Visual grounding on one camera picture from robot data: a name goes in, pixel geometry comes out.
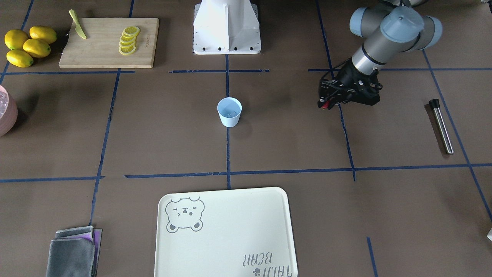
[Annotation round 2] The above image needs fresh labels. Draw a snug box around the yellow-green plastic knife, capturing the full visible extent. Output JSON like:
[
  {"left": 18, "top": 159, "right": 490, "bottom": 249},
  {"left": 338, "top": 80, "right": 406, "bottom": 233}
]
[{"left": 69, "top": 9, "right": 87, "bottom": 39}]

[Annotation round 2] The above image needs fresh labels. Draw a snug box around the steel muddler with black tip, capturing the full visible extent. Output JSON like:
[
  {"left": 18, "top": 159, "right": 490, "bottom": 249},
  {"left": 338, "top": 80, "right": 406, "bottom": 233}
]
[{"left": 429, "top": 98, "right": 454, "bottom": 155}]

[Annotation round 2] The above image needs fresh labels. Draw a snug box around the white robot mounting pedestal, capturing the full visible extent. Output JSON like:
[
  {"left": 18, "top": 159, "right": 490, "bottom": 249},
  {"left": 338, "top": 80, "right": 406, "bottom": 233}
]
[{"left": 192, "top": 0, "right": 262, "bottom": 55}]

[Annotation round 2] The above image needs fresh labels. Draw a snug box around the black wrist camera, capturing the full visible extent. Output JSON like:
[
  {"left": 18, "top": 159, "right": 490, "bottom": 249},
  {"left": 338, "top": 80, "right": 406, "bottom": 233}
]
[{"left": 351, "top": 71, "right": 382, "bottom": 106}]

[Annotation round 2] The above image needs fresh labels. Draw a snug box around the cream bear serving tray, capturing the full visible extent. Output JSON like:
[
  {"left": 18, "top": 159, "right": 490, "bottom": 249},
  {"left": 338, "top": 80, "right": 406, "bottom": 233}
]
[{"left": 153, "top": 187, "right": 298, "bottom": 277}]

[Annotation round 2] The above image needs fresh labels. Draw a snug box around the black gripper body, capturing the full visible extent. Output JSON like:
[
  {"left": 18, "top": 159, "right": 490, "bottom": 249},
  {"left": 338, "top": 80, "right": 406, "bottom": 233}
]
[{"left": 337, "top": 58, "right": 366, "bottom": 95}]

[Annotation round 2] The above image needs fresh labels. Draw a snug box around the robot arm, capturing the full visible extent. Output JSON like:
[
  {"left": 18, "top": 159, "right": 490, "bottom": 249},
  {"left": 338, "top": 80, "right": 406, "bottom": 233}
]
[{"left": 317, "top": 0, "right": 443, "bottom": 109}]

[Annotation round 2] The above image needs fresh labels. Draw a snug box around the pink bowl of ice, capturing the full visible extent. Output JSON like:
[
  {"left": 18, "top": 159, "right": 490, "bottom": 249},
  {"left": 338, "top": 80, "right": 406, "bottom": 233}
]
[{"left": 0, "top": 85, "right": 18, "bottom": 136}]

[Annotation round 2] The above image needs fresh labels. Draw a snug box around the yellow lemon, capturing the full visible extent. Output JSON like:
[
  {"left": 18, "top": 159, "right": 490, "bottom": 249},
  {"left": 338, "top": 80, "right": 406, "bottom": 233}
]
[
  {"left": 22, "top": 38, "right": 51, "bottom": 58},
  {"left": 29, "top": 26, "right": 58, "bottom": 44},
  {"left": 6, "top": 49, "right": 34, "bottom": 68},
  {"left": 4, "top": 29, "right": 30, "bottom": 50}
]

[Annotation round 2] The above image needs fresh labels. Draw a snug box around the grey folded cloth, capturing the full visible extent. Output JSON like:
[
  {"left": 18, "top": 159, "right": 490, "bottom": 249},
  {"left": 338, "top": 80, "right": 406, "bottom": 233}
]
[{"left": 46, "top": 225, "right": 103, "bottom": 277}]

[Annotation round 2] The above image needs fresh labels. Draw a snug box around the light blue plastic cup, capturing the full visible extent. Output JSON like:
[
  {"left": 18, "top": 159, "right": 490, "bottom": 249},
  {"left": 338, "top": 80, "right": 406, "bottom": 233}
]
[{"left": 217, "top": 97, "right": 242, "bottom": 128}]

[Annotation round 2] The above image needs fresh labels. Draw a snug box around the lemon slices stack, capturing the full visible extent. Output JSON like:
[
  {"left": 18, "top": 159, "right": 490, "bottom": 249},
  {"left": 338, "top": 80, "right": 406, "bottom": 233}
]
[{"left": 118, "top": 26, "right": 140, "bottom": 55}]

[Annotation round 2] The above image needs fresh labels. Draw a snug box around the wooden cutting board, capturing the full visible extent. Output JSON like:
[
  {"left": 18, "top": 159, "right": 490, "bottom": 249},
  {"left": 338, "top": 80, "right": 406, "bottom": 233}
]
[{"left": 59, "top": 18, "right": 160, "bottom": 68}]

